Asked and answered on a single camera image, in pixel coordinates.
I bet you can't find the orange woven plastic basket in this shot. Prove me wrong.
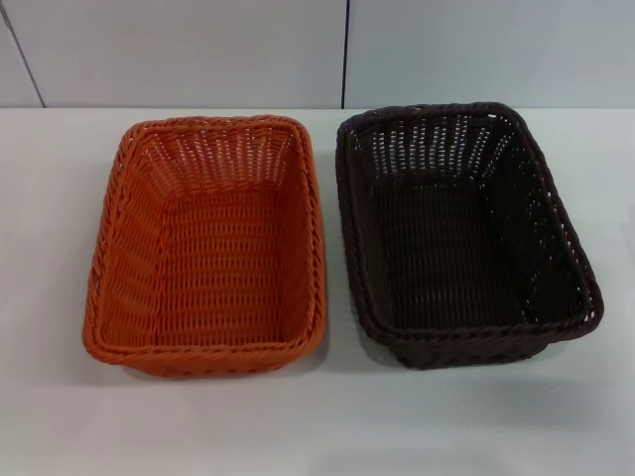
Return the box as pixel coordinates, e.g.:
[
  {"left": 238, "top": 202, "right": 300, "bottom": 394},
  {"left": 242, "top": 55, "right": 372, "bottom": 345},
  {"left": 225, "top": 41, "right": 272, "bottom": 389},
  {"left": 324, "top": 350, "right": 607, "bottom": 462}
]
[{"left": 80, "top": 114, "right": 332, "bottom": 379}]

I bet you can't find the dark brown woven plastic basket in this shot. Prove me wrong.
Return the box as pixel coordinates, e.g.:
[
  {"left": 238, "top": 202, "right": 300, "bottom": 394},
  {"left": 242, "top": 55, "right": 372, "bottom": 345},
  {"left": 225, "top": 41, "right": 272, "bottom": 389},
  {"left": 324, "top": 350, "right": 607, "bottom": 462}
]
[{"left": 335, "top": 101, "right": 605, "bottom": 371}]

